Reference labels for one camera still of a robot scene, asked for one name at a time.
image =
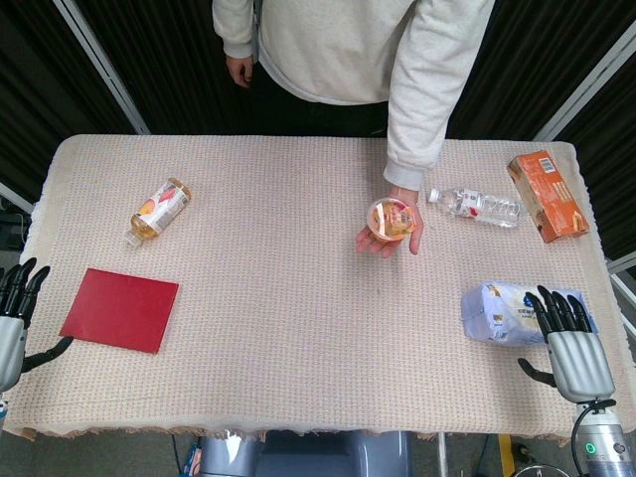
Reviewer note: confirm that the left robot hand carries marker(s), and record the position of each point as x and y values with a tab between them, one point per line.
11	343

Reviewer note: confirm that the person's right hand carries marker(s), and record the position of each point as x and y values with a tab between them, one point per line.
241	69

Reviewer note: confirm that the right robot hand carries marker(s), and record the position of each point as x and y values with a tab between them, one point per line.
579	363

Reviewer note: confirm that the person's left hand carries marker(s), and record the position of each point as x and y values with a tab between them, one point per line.
418	223

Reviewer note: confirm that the orange fruit cup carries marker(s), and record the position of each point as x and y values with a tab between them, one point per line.
392	218

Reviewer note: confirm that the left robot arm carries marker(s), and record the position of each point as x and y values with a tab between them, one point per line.
2	405

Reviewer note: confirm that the person's right forearm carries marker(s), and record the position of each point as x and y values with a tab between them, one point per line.
233	25

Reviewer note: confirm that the person's left forearm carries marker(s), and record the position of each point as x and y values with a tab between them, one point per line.
417	134

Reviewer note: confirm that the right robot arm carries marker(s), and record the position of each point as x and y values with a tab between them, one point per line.
603	442

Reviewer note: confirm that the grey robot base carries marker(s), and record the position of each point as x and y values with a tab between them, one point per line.
338	457

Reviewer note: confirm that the clear plastic water bottle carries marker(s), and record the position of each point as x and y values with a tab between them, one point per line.
477	206

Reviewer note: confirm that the black trousers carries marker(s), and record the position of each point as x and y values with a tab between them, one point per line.
323	116

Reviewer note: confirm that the pale blue plastic bag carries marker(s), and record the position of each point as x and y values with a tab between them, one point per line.
492	313

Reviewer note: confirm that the white sweater torso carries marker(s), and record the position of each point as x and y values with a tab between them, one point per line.
338	45

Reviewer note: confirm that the red flat board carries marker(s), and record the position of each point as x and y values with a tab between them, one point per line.
121	310

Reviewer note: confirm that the orange carton box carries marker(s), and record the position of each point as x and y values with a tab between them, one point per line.
551	196

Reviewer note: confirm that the beige woven tablecloth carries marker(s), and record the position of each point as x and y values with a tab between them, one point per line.
298	298

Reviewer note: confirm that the amber juice bottle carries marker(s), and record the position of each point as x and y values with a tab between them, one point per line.
159	208

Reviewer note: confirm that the metal table leg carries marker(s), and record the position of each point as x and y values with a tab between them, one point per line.
440	454

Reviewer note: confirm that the aluminium frame bar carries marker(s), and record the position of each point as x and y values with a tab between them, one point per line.
586	89
102	67

